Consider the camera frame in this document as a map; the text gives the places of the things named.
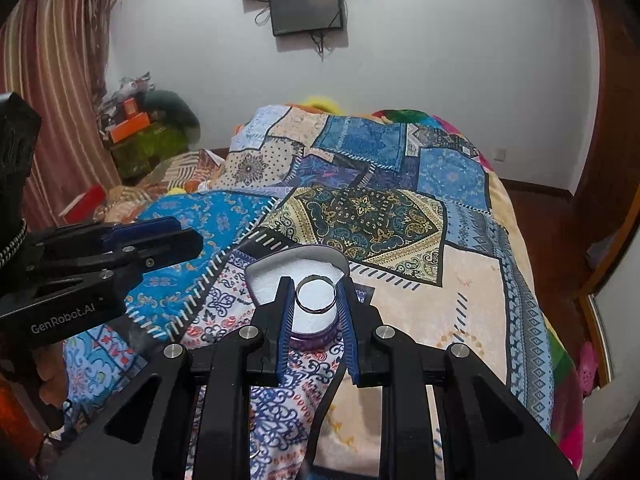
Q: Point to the patchwork bed quilt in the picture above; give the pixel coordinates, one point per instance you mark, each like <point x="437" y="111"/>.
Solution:
<point x="426" y="225"/>

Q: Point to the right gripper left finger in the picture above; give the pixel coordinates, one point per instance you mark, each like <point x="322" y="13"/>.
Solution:
<point x="188" y="401"/>

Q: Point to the purple heart jewelry tin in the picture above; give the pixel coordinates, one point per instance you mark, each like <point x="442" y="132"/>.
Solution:
<point x="315" y="271"/>

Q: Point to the orange box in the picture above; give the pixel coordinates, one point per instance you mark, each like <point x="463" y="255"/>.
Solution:
<point x="129" y="127"/>

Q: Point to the yellow pillow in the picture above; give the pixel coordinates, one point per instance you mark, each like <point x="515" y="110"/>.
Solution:
<point x="323" y="104"/>

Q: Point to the striped red curtain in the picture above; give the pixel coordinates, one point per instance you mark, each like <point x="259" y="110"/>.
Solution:
<point x="54" y="54"/>

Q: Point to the wooden door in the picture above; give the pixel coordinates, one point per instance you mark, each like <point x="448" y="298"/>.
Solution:
<point x="607" y="199"/>

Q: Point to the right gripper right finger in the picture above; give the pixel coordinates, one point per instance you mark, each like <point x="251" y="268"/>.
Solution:
<point x="442" y="409"/>

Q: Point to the dark green round cushion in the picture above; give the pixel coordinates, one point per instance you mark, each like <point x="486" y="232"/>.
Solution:
<point x="170" y="108"/>

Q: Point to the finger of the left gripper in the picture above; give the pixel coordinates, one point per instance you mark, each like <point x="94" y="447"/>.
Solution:
<point x="150" y="252"/>
<point x="145" y="229"/>

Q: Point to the small black wall monitor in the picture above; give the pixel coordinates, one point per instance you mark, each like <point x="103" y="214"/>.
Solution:
<point x="290" y="17"/>

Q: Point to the wall power socket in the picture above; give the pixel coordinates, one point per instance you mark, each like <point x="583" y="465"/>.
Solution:
<point x="500" y="155"/>

